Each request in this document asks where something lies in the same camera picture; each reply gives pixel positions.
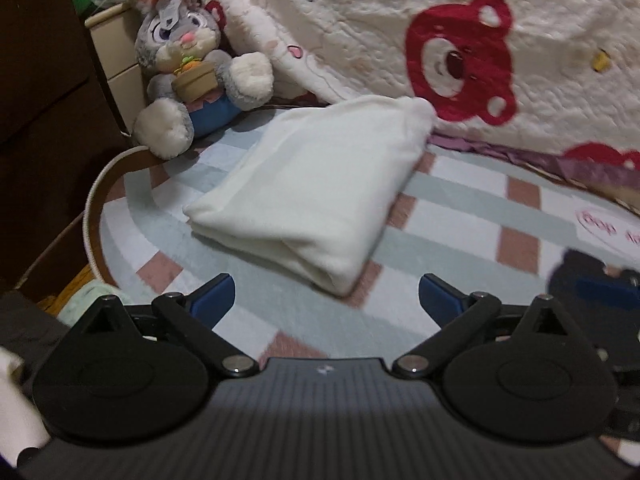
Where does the cream fleece garment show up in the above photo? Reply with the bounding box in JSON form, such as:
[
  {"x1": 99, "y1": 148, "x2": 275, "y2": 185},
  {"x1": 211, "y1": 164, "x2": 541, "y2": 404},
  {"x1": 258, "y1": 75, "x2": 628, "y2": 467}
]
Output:
[{"x1": 183, "y1": 96, "x2": 436, "y2": 296}]

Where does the light green cloth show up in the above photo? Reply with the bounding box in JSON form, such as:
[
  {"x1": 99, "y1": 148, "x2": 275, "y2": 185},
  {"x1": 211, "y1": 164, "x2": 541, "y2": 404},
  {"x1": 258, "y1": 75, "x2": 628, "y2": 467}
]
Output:
[{"x1": 56, "y1": 280, "x2": 132, "y2": 327}]

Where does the black garment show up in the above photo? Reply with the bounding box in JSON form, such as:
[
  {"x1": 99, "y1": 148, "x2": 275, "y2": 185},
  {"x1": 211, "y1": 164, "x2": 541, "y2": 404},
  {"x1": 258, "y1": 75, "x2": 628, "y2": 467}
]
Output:
[{"x1": 0, "y1": 290, "x2": 68, "y2": 396}]

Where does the cream knitted cloth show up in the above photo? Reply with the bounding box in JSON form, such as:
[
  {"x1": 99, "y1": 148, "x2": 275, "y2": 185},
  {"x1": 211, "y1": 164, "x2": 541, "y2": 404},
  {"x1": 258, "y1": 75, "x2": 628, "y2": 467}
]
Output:
[{"x1": 0, "y1": 348, "x2": 50, "y2": 467}]

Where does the plaid bed blanket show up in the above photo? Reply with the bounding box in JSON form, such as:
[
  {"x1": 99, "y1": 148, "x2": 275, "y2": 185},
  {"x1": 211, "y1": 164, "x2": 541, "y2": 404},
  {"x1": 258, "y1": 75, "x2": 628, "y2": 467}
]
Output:
[{"x1": 85, "y1": 110, "x2": 639, "y2": 361}]

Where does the bear print quilt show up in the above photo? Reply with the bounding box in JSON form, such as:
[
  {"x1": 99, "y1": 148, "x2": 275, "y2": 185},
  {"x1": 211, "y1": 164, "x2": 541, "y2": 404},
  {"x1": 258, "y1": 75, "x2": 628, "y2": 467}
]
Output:
[{"x1": 194, "y1": 0, "x2": 640, "y2": 196}]

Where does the dark wooden cabinet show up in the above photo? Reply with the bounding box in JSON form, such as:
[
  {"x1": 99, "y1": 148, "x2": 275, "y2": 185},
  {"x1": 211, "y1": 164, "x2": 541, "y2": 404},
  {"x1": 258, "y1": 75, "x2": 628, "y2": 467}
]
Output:
[{"x1": 1, "y1": 0, "x2": 126, "y2": 289}]

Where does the grey plush bunny toy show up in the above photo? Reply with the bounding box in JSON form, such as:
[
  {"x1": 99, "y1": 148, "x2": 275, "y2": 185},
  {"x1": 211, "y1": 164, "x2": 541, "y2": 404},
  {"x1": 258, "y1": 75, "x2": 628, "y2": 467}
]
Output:
[{"x1": 130, "y1": 0, "x2": 274, "y2": 160}]

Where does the beige bedside drawer unit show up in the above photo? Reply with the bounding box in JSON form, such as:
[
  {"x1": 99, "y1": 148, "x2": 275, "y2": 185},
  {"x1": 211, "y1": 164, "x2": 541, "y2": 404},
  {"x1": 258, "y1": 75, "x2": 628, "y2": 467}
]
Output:
[{"x1": 85, "y1": 3, "x2": 146, "y2": 136}]

